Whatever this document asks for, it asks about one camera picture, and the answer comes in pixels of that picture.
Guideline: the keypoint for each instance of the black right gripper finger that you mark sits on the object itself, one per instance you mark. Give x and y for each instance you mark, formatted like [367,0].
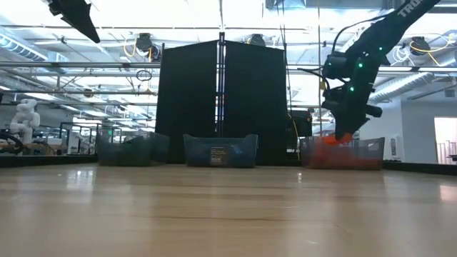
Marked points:
[371,111]
[343,129]

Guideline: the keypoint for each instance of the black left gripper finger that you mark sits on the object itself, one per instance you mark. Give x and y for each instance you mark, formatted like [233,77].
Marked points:
[82,23]

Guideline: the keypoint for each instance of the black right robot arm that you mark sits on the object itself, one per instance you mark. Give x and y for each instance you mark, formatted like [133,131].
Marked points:
[385,32]

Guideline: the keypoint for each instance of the grey plastic bin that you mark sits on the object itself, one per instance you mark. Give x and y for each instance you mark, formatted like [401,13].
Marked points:
[200,153]
[364,153]
[118,153]

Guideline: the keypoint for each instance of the black equipment box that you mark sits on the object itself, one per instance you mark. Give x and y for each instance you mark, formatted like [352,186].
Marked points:
[301,123]

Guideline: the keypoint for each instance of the thin hanging pole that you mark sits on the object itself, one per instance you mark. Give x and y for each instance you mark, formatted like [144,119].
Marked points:
[319,35]

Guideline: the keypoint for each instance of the black metal rack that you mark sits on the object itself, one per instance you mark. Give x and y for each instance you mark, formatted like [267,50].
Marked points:
[91,124]

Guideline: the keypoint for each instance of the white humanoid robot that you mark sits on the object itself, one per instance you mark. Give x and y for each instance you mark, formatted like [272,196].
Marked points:
[25,119]

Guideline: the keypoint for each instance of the black folding partition screen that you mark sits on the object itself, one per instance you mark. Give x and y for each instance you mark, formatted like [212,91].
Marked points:
[185,100]

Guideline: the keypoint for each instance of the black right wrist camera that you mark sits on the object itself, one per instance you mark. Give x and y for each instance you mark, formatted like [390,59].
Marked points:
[335,66]

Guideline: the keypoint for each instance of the white wall dispenser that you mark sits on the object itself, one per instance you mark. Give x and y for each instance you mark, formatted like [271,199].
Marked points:
[396,146]

